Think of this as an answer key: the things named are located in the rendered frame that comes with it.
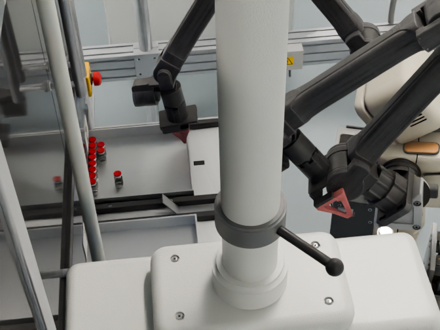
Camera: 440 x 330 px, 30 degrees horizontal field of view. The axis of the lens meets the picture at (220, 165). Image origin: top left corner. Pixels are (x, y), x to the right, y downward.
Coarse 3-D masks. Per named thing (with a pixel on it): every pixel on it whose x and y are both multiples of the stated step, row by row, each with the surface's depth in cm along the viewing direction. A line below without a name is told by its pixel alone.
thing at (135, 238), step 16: (112, 224) 203; (128, 224) 204; (144, 224) 204; (160, 224) 205; (176, 224) 206; (192, 224) 206; (112, 240) 203; (128, 240) 203; (144, 240) 203; (160, 240) 203; (176, 240) 203; (192, 240) 203; (112, 256) 200; (128, 256) 200; (144, 256) 200
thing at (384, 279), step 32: (160, 256) 111; (192, 256) 111; (288, 256) 110; (352, 256) 115; (384, 256) 114; (416, 256) 114; (96, 288) 112; (128, 288) 112; (160, 288) 107; (192, 288) 107; (288, 288) 107; (320, 288) 107; (352, 288) 111; (384, 288) 111; (416, 288) 111; (96, 320) 108; (128, 320) 108; (160, 320) 104; (192, 320) 104; (224, 320) 103; (256, 320) 103; (288, 320) 104; (320, 320) 104; (352, 320) 105; (384, 320) 107; (416, 320) 107
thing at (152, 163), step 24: (120, 144) 227; (144, 144) 227; (168, 144) 226; (120, 168) 220; (144, 168) 220; (168, 168) 220; (120, 192) 214; (144, 192) 214; (168, 192) 210; (192, 192) 210
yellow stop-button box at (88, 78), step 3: (87, 63) 228; (87, 66) 227; (87, 69) 226; (87, 72) 226; (90, 72) 231; (87, 75) 225; (90, 75) 228; (87, 78) 224; (90, 78) 227; (87, 81) 225; (90, 81) 228; (87, 84) 226; (90, 84) 227; (87, 87) 226; (90, 87) 227; (90, 90) 228; (90, 93) 228; (90, 96) 229
